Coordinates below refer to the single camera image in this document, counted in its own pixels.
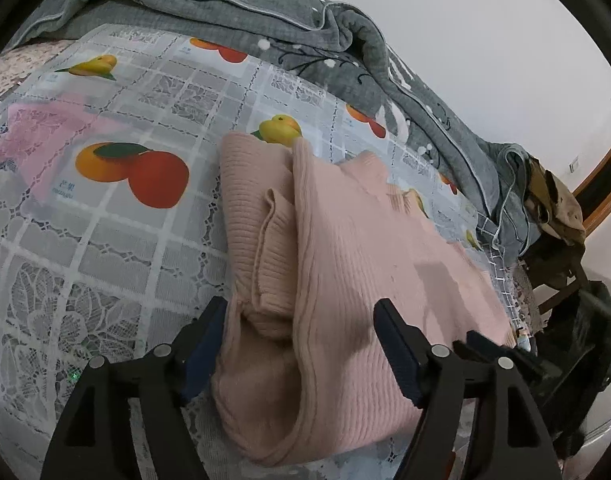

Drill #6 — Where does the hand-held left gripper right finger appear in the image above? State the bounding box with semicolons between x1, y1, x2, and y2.
373;299;556;480

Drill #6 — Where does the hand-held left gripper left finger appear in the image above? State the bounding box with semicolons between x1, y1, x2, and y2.
39;296;231;480

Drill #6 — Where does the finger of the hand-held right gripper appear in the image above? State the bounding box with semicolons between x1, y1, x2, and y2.
454;331;563;387

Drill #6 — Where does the pink knit sweater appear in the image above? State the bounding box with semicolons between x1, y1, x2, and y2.
210;132;516;468

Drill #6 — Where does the dark green garment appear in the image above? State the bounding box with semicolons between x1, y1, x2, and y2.
525;240;611;461

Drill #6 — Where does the dark wooden chair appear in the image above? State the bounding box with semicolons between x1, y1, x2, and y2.
530;255;601;316

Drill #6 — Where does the grey checked cloth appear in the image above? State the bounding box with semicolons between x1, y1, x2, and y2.
485;250;526;321

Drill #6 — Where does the fruit print plastic tablecloth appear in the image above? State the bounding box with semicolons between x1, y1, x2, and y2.
0;27;516;480

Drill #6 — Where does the wooden door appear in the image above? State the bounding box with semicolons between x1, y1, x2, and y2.
570;127;611;236

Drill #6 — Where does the pink cloth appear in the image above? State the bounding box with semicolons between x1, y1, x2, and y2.
0;100;121;201

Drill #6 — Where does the floral bedsheet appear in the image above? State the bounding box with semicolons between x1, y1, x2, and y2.
0;40;76;106

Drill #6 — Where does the grey floral quilt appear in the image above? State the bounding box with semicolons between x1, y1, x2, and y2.
5;0;536;261

